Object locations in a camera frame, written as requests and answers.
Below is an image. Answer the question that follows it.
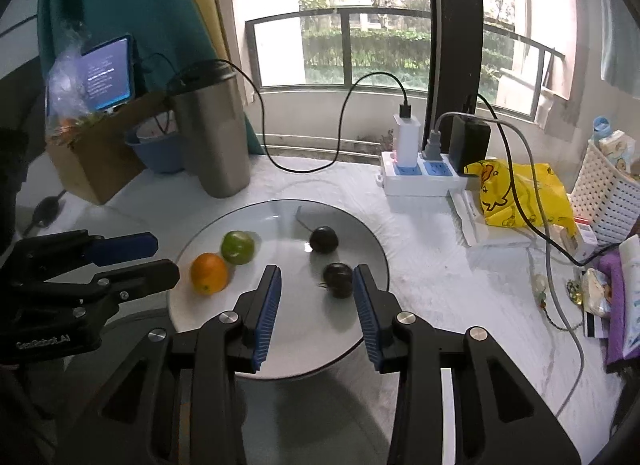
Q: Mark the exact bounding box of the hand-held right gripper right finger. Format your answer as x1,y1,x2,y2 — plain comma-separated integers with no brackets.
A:
352,265,583,465

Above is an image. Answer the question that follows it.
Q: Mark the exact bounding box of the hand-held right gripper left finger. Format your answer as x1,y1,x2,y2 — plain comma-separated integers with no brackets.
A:
52,265,283,465

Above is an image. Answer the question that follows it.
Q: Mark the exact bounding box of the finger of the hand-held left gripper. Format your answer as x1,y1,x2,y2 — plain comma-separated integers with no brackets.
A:
0,230,159,287
14,259,181,312

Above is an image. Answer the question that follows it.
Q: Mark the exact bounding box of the dark plum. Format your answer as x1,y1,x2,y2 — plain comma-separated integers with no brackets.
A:
309,226,340,254
321,262,354,300

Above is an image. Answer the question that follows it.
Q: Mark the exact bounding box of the large orange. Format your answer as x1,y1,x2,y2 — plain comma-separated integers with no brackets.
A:
190,252,230,295

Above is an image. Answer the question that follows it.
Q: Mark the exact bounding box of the green citrus fruit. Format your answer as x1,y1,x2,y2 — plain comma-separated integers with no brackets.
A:
220,230,255,266

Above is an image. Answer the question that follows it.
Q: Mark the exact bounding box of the small black object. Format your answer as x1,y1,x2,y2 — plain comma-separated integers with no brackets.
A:
31,194,67,237

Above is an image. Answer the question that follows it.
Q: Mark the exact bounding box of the cardboard box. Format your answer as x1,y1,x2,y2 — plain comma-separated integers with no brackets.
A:
45,90,173,206

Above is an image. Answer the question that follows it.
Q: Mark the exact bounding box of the blue plastic basin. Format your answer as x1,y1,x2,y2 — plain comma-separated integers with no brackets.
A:
124,118,186,175

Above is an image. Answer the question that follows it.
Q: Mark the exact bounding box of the pink and white bowl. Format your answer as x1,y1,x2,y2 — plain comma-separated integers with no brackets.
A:
136,116,179,140

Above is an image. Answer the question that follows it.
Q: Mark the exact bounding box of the stainless steel tumbler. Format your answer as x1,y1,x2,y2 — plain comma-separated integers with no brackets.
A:
167,61,252,198

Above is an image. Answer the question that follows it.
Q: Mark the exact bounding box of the white flat box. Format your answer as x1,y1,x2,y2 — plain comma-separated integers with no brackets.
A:
447,190,533,248

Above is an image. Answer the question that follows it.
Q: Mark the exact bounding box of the white power strip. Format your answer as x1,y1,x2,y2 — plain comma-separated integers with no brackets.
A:
376,150,473,197

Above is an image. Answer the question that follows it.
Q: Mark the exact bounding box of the clear plastic bag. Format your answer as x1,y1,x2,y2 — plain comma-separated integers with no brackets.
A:
45,28,121,138

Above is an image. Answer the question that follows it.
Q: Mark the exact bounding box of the tablet with lit screen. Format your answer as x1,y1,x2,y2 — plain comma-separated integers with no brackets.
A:
80,34,137,113

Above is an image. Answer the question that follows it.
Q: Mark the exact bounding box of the white charger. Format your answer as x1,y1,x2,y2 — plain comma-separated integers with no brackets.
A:
392,114,420,168

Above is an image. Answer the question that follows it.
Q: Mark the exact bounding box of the yellow plastic bag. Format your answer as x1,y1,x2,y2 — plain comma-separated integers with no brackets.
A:
465,159,576,230

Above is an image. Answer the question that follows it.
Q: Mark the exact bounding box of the black power adapter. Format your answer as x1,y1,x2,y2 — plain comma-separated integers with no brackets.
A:
448,116,492,173

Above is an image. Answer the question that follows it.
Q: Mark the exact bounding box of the black striped card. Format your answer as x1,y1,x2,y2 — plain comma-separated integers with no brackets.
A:
582,315,611,339

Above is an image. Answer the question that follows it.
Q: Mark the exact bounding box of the small printed pouch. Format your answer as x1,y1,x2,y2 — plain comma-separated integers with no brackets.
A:
582,269,614,319

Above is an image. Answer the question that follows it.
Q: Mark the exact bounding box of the small red and white box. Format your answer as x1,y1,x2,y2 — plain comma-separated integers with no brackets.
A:
572,218,599,258

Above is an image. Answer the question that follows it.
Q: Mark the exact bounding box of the purple bag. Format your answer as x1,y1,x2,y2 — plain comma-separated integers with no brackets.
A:
597,250,640,372

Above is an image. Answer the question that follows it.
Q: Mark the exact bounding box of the white plastic basket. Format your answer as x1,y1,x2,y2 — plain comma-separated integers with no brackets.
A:
570,140,640,246

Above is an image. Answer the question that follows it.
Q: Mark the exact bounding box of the white tube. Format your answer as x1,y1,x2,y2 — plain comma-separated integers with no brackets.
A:
619,235,640,346

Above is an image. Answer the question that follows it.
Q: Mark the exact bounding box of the black balcony railing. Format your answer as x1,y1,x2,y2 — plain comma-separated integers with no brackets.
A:
245,8,566,121

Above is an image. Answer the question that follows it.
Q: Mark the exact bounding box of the printed packet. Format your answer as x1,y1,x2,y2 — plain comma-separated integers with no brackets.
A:
597,130,634,171

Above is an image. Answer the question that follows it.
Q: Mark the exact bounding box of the blue capped bottle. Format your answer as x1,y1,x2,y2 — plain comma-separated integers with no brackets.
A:
592,116,614,144

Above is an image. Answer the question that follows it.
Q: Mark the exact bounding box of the pale hanging cloth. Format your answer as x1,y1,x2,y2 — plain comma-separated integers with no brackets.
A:
599,0,640,92

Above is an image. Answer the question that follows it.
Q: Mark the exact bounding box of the beaded keychain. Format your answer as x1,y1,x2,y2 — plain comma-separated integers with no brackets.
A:
529,274,584,332

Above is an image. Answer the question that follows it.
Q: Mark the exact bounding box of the grey power cable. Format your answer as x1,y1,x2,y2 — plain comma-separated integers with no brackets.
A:
422,112,586,418

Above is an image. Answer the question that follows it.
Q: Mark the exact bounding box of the black charging cable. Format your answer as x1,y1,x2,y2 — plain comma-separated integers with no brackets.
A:
131,52,413,175

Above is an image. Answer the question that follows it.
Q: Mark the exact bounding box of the black adapter cable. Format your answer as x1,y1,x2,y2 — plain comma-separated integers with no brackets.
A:
462,92,623,267

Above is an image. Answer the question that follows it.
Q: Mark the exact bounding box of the black window frame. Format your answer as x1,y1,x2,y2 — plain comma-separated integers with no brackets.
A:
425,0,485,121

